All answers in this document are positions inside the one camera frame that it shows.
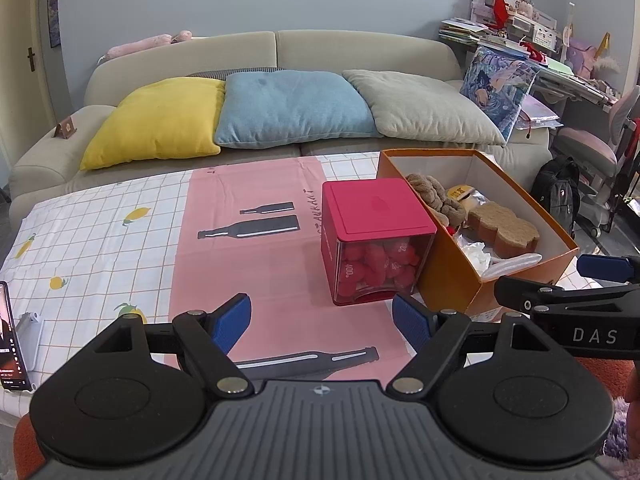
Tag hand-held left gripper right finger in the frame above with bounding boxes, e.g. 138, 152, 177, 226
388, 294, 551, 396

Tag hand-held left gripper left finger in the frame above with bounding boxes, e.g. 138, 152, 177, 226
92, 292, 254, 397

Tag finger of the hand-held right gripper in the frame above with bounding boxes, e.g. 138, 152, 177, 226
494, 275, 640, 319
576, 254, 640, 283

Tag frosted drawstring pouch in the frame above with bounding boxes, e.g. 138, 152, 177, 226
482, 252, 543, 279

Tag clear plastic bag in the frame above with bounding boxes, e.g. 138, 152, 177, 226
456, 240, 493, 276

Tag orange cardboard box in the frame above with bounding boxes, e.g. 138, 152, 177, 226
376, 149, 580, 317

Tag brown toast-shaped sponge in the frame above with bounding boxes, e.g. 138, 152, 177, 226
467, 205, 542, 259

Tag brown knotted rope plush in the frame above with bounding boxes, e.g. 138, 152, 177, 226
405, 173, 469, 227

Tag rust fuzzy seat cushion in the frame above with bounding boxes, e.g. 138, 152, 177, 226
12, 357, 640, 480

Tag black backpack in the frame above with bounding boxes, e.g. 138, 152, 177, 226
530, 156, 582, 238

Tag purple fuzzy fabric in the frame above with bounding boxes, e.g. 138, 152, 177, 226
597, 397, 640, 463

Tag pink office chair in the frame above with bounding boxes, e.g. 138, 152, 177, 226
556, 85, 640, 236

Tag red lidded storage box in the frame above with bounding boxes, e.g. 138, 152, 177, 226
321, 178, 437, 307

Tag stack of papers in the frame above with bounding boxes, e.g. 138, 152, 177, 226
520, 96, 563, 130

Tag cluttered desk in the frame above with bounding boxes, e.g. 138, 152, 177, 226
439, 0, 640, 111

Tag white phone stand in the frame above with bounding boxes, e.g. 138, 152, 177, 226
15, 311, 46, 376

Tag pale grey-green pillow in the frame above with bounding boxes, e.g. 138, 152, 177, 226
342, 69, 507, 147

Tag blue printed pillow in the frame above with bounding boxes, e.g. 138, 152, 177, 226
459, 46, 541, 143

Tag yellow pillow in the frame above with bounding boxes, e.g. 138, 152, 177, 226
80, 77, 227, 171

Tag black smartphone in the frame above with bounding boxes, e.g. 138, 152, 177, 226
0, 281, 35, 392

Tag grey striped cloth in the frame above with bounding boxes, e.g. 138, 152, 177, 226
186, 66, 278, 79

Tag beige sofa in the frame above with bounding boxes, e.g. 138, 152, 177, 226
9, 30, 551, 221

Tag pink bolster plush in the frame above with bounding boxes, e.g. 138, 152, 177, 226
107, 30, 193, 58

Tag cream door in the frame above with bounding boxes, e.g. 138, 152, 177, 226
0, 0, 63, 121

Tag wall poster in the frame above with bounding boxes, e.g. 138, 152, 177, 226
47, 0, 62, 47

